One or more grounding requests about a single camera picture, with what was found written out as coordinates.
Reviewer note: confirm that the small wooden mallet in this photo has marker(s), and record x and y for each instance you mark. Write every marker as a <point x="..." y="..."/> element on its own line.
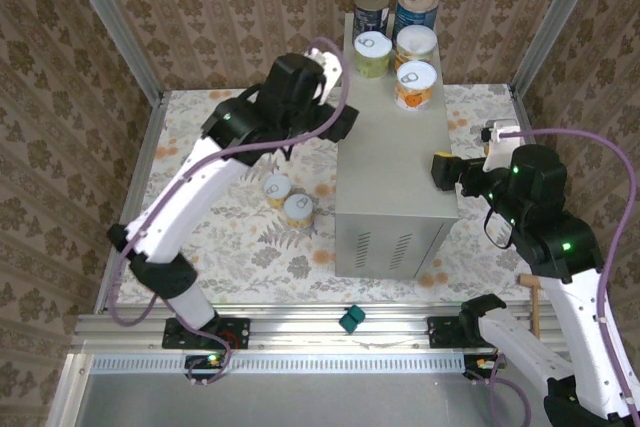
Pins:
<point x="534" y="307"/>

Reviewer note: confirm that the grey metal box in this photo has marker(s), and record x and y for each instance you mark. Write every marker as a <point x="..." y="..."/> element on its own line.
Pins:
<point x="395" y="167"/>

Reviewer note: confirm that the plastic-lidded yellow label can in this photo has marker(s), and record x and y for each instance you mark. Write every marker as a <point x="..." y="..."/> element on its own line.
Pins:
<point x="416" y="42"/>

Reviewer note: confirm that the slim dark blue can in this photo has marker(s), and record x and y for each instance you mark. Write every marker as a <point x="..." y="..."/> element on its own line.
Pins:
<point x="370" y="14"/>

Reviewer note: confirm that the orange fruit label can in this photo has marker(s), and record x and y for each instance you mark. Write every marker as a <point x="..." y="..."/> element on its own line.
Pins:
<point x="416" y="92"/>

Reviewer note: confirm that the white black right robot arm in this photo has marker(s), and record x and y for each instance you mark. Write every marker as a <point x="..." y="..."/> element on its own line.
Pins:
<point x="580" y="322"/>

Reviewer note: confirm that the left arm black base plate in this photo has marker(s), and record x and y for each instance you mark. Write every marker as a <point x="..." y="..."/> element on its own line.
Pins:
<point x="240" y="332"/>

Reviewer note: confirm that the floral tablecloth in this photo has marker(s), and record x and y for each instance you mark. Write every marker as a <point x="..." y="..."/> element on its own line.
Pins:
<point x="260" y="287"/>

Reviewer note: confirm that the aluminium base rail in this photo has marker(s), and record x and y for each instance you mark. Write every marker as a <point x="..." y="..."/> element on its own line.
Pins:
<point x="300" y="334"/>

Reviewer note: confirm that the yellow label white-lid can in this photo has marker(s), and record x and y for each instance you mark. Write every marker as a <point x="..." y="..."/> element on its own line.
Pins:
<point x="276" y="188"/>
<point x="298" y="208"/>

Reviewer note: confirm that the large blue can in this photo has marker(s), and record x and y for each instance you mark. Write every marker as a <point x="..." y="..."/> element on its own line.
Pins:
<point x="417" y="9"/>

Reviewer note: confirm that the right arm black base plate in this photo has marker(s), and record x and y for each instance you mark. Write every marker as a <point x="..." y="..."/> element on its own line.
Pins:
<point x="440" y="332"/>

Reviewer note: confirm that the aluminium frame post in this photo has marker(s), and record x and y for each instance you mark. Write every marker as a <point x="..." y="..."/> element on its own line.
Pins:
<point x="557" y="17"/>
<point x="112" y="17"/>

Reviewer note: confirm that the grey metal lower sheet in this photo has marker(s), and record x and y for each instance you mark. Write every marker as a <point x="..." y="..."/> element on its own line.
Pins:
<point x="325" y="402"/>

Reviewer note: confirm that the small green block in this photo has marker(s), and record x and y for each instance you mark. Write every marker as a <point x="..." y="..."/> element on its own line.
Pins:
<point x="351" y="318"/>

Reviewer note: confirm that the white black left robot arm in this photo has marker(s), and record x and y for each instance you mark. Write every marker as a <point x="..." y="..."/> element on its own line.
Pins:
<point x="185" y="197"/>

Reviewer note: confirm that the green label white-lid can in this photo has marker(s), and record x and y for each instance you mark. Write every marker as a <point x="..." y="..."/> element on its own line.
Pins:
<point x="372" y="62"/>

